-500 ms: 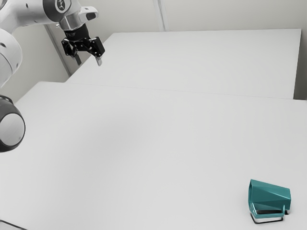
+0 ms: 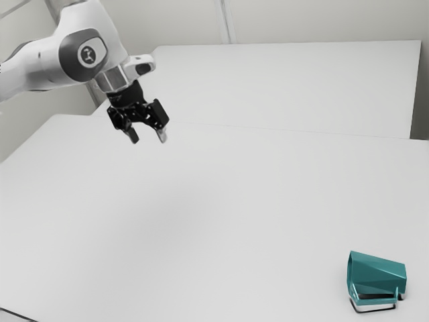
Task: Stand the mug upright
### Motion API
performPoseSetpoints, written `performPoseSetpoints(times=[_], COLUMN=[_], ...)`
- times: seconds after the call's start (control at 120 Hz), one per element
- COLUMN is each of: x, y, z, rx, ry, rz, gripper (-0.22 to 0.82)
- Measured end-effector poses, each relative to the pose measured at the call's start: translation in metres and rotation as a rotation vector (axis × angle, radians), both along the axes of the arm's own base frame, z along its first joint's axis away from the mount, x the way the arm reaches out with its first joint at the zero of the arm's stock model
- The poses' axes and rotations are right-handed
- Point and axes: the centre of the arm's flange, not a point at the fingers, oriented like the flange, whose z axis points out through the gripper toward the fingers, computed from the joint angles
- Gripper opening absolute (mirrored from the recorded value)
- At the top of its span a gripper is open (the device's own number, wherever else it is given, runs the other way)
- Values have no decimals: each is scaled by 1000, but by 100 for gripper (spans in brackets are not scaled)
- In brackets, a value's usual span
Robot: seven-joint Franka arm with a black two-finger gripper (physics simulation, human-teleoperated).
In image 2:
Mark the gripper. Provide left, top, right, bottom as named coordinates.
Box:
left=105, top=80, right=170, bottom=145

